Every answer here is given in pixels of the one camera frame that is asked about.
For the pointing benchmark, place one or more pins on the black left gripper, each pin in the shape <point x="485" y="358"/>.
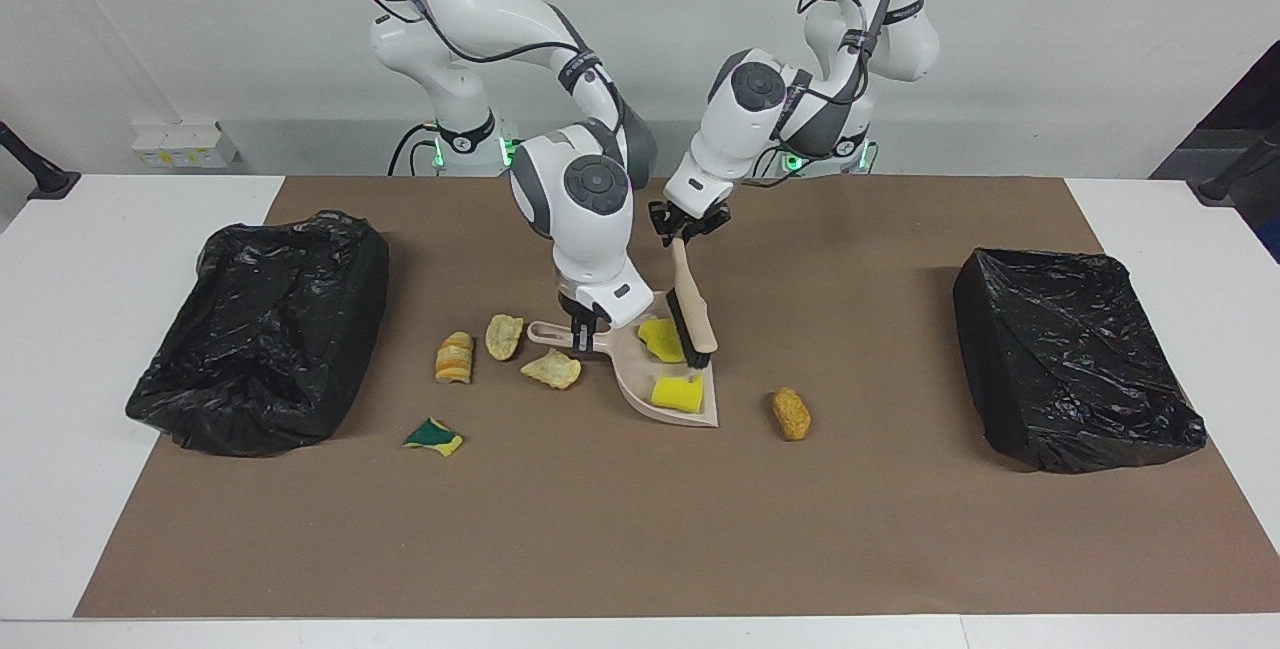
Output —
<point x="695" y="215"/>

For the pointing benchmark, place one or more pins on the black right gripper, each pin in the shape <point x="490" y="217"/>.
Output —
<point x="582" y="313"/>

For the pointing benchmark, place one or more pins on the pale chip piece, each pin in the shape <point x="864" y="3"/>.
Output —
<point x="504" y="337"/>
<point x="552" y="369"/>

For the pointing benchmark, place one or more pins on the beige hand brush black bristles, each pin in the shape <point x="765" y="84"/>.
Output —
<point x="695" y="299"/>

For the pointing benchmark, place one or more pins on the beige plastic dustpan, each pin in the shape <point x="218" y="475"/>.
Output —
<point x="640" y="399"/>

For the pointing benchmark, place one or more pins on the notched yellow sponge piece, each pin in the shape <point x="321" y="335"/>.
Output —
<point x="678" y="395"/>

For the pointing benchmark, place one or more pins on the orange striped bread piece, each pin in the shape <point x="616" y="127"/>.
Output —
<point x="455" y="357"/>

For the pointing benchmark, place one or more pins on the green and yellow sponge piece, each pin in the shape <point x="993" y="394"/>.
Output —
<point x="433" y="439"/>

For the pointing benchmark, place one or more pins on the brown cork-textured lump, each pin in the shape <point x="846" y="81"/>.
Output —
<point x="791" y="415"/>

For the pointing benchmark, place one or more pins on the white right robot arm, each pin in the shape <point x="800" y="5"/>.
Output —
<point x="590" y="229"/>

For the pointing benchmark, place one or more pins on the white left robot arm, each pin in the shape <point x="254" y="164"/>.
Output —
<point x="750" y="119"/>

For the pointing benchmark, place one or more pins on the crumpled black bag trash bin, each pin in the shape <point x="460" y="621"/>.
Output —
<point x="260" y="349"/>

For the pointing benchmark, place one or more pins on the boxy black bag trash bin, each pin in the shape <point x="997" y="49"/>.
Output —
<point x="1080" y="359"/>

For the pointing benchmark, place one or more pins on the brown paper table mat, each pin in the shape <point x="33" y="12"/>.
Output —
<point x="640" y="549"/>

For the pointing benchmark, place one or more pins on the black stand leg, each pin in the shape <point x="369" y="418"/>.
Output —
<point x="1240" y="164"/>
<point x="35" y="169"/>

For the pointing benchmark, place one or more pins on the dark slanted panel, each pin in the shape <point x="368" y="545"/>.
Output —
<point x="1255" y="99"/>

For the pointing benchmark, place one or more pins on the white wall power box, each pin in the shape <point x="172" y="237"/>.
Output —
<point x="185" y="144"/>

